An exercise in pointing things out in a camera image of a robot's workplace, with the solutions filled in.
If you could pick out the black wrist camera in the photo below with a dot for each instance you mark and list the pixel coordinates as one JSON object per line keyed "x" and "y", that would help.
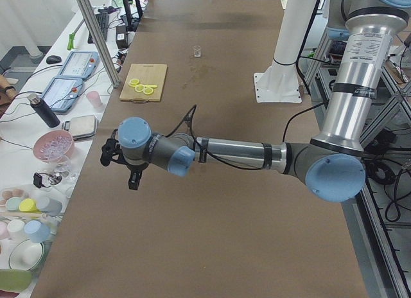
{"x": 111, "y": 151}

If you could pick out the lemon slice near handle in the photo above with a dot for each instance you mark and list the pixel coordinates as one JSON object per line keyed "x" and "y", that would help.
{"x": 148, "y": 91}

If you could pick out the silver kitchen scale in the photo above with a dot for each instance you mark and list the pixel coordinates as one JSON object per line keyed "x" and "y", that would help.
{"x": 82, "y": 127}

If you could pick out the pink cup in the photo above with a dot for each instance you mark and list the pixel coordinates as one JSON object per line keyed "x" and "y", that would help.
{"x": 94, "y": 99}

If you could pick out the black computer mouse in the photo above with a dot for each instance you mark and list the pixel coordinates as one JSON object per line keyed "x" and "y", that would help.
{"x": 53, "y": 59}

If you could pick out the clear wine glass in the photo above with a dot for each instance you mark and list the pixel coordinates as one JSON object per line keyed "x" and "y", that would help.
{"x": 61, "y": 169}

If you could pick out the black keyboard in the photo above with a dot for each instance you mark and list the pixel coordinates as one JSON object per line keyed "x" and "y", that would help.
{"x": 102, "y": 20}

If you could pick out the aluminium frame post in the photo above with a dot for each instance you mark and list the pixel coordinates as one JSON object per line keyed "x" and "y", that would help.
{"x": 90, "y": 21}

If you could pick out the far teach pendant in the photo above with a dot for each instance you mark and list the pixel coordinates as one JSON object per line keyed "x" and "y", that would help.
{"x": 79, "y": 64}

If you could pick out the bamboo cutting board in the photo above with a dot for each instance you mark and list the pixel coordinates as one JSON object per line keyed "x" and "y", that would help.
{"x": 147, "y": 74}

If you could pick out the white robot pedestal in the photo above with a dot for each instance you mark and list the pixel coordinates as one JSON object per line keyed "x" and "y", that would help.
{"x": 279, "y": 83}

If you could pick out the grey cup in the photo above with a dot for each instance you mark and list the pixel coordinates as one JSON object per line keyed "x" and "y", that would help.
{"x": 48, "y": 205}

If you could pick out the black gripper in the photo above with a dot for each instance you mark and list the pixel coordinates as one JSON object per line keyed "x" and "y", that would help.
{"x": 133, "y": 169}

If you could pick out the teach pendant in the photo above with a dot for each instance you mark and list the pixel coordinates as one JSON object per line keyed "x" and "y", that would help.
{"x": 61, "y": 93}
{"x": 79, "y": 64}

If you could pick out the far lemon slice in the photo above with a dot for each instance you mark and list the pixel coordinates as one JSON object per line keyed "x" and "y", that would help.
{"x": 133, "y": 82}

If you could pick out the white green rimmed bowl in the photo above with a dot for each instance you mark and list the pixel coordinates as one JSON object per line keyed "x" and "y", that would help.
{"x": 26, "y": 256}

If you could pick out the black water bottle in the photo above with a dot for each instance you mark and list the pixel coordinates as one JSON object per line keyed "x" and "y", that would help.
{"x": 43, "y": 110}

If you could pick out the clear glass measuring cup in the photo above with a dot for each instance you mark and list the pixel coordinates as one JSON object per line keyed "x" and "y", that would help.
{"x": 197, "y": 51}

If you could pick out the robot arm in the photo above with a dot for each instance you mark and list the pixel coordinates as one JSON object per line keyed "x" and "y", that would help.
{"x": 212, "y": 49}

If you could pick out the yellow cup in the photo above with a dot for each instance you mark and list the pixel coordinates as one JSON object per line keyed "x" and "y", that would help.
{"x": 28, "y": 205}

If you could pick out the light blue cup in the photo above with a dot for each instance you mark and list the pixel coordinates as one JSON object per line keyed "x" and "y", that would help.
{"x": 36, "y": 231}

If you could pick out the near teach pendant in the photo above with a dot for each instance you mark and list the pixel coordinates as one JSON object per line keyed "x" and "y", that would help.
{"x": 61, "y": 93}

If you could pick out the middle lemon slice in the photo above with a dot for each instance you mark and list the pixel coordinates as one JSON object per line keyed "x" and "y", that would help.
{"x": 139, "y": 88}

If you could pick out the pink bowl with ice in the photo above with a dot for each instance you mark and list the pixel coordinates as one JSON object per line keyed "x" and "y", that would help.
{"x": 53, "y": 145}

